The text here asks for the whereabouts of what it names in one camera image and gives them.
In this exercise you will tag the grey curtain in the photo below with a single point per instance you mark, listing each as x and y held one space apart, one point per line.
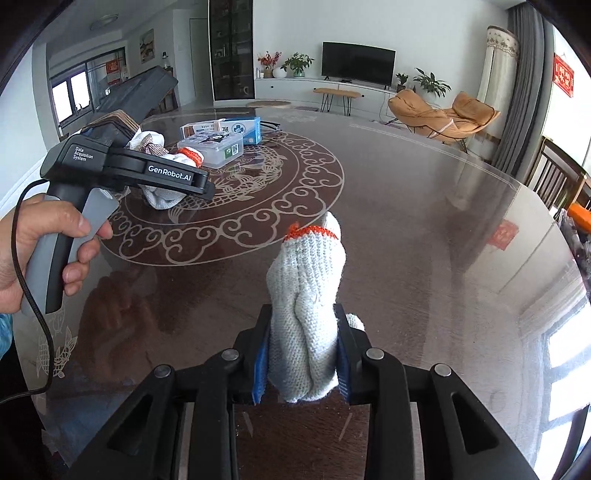
521 92

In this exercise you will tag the round ceiling lamp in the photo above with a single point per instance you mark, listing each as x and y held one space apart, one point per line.
104 23

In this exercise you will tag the wooden slatted chair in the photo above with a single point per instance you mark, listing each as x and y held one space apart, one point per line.
551 170

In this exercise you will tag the red wall hanging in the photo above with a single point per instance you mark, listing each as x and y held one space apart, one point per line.
564 76

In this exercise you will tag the person's left hand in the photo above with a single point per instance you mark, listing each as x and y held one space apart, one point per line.
23 240

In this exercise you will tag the white medicine box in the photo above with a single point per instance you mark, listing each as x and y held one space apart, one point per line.
198 127

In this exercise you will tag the person's left forearm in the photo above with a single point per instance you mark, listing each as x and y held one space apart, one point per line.
3 332

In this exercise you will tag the red flower bouquet vase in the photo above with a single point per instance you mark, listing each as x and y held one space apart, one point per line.
268 62

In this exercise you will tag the large leafy potted plant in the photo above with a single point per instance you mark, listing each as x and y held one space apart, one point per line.
431 83

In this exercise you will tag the red window sign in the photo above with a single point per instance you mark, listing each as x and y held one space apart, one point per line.
115 72

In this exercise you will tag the white television cabinet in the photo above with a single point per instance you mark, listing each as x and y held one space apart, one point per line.
286 87

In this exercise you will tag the green potted plant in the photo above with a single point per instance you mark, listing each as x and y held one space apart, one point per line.
298 62

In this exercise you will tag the wooden bench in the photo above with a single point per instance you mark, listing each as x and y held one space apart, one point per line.
337 92

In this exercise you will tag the round beige floor mat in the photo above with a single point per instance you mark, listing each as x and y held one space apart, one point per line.
270 104

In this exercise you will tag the clear plastic lidded box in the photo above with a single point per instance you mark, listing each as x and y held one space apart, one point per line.
221 150

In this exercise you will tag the black eyeglasses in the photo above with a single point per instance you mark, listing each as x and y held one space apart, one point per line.
272 124

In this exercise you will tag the white knit work glove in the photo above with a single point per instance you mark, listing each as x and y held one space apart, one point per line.
191 157
157 198
304 295

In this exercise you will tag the white round vase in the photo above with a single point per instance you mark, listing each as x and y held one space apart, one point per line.
279 73

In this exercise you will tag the black television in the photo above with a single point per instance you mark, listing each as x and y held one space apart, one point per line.
358 62

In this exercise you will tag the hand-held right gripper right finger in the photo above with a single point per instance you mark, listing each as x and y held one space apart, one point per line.
344 374

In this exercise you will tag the small potted plant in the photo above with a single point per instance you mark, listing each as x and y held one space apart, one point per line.
402 82

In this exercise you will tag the orange object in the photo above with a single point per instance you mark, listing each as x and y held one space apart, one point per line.
581 217

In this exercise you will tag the blue medicine box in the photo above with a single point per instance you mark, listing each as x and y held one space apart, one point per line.
242 129

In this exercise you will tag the dark glass display cabinet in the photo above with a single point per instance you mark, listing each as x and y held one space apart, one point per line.
231 46

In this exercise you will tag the orange lounge chair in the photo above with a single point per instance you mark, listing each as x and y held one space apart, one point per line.
415 110

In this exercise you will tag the covered standing air conditioner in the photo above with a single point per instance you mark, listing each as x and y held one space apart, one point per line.
498 69

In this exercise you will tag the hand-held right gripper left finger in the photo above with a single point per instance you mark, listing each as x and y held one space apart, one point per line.
261 364

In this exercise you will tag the framed wall painting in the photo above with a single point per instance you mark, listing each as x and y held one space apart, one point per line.
147 45

